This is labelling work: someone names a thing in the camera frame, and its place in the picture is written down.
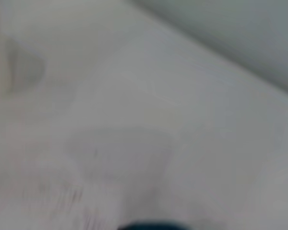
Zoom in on blue rag with black trim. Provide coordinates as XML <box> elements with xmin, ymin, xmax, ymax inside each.
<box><xmin>117</xmin><ymin>218</ymin><xmax>223</xmax><ymax>230</ymax></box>

